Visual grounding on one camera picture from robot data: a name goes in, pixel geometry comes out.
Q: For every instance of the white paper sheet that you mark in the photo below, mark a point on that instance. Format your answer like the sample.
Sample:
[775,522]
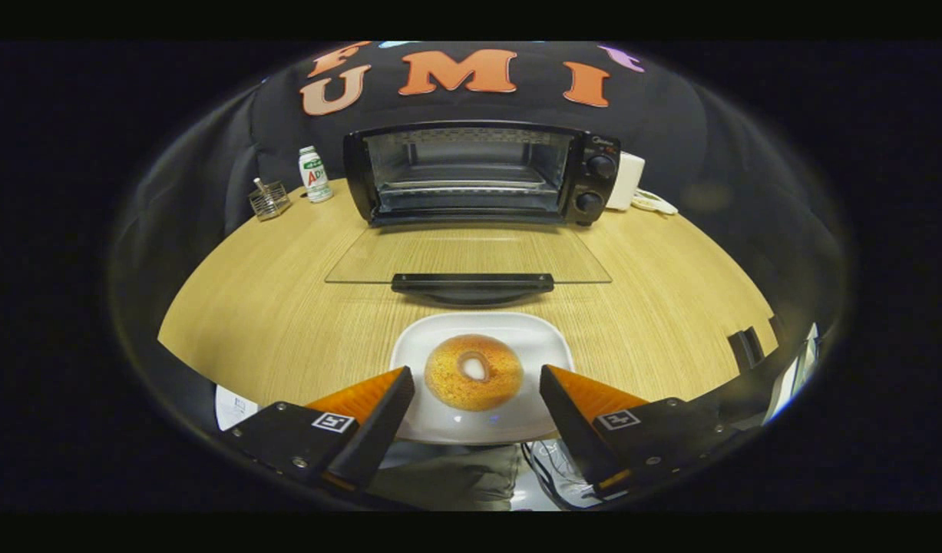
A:
[233,407]

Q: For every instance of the white green drink bottle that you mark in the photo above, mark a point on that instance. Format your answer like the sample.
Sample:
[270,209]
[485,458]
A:
[315,177]

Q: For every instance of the dark chair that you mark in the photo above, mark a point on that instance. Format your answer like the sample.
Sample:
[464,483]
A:
[745,349]

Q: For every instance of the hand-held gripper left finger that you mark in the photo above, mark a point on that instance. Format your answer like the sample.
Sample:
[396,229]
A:
[382,426]

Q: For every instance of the black toaster oven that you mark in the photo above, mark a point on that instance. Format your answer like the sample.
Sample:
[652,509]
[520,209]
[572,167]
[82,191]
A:
[593,184]

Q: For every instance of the white square plate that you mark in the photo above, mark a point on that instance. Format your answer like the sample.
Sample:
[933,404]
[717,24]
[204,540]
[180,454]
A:
[517,338]

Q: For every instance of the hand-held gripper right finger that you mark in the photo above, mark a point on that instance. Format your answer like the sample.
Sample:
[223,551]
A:
[574,426]

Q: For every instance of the white boxy appliance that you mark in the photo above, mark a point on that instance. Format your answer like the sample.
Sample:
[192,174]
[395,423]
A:
[626,180]

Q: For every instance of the golden brown bagel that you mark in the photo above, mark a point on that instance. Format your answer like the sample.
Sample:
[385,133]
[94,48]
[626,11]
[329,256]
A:
[440,376]

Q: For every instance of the person's grey trousers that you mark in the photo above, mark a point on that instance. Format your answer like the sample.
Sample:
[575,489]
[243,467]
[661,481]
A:
[455,476]

